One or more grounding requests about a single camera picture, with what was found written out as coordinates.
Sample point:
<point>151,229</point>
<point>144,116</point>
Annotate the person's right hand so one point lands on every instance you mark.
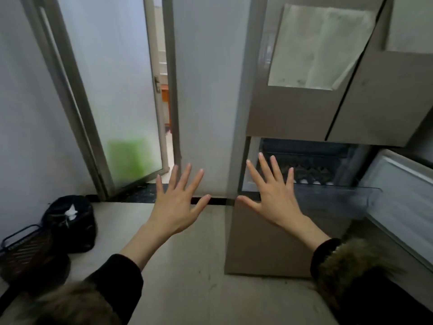
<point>279,206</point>

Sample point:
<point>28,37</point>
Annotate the person's left hand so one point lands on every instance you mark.
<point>172,213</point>

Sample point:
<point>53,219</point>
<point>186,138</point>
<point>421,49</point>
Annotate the clear plastic fridge drawer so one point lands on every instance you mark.
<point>338,199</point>

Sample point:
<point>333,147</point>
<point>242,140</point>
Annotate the brown refrigerator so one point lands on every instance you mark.
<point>297,111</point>

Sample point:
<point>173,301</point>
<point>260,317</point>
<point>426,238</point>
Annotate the white fridge door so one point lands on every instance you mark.
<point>399,206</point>

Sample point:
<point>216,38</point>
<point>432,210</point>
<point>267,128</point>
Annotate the person's right forearm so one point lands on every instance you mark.
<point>311,233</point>

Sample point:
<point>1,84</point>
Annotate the person's left forearm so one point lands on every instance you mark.
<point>142,243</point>

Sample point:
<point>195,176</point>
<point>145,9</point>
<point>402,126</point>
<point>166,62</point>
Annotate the green object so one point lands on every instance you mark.
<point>130,162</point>

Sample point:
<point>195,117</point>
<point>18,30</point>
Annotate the black trash bin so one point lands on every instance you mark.
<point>77,233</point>

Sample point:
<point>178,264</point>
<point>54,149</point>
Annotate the white crumpled tissue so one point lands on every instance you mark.
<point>71,212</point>

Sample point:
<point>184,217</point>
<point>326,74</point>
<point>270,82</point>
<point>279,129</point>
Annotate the black round container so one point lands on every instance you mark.
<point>57,270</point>

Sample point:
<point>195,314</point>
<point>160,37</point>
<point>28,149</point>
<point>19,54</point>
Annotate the metal door latch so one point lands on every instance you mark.
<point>157,84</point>

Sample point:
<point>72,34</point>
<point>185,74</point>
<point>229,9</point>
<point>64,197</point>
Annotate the white paper sheet folded corner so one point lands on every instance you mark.
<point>345,47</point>

